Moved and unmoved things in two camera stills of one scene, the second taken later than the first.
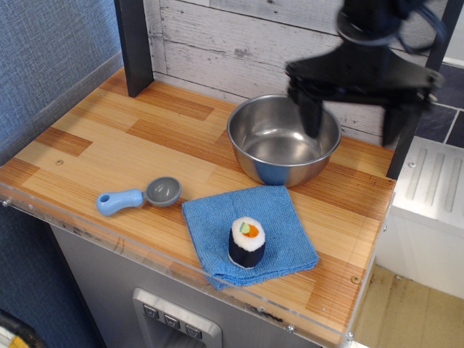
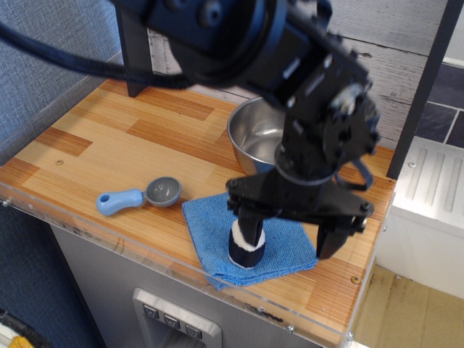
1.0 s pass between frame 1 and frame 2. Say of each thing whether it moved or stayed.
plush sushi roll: stayed
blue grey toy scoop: stayed
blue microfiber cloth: stayed
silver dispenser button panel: stayed
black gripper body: moved
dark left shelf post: stayed
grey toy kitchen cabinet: stayed
